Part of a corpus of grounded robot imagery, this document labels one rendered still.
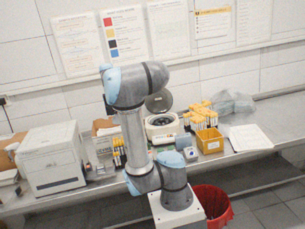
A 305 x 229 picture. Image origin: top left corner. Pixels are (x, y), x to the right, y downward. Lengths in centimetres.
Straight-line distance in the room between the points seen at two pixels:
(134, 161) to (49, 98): 112
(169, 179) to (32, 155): 71
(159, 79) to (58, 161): 78
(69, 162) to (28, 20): 97
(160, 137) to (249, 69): 96
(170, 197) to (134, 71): 56
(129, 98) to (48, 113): 124
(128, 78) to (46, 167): 79
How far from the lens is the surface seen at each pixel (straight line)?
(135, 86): 78
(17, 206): 154
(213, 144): 149
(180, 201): 110
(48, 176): 144
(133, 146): 90
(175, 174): 103
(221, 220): 178
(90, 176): 145
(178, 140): 152
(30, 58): 188
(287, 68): 238
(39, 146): 135
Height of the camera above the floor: 171
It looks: 23 degrees down
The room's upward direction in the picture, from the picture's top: 9 degrees counter-clockwise
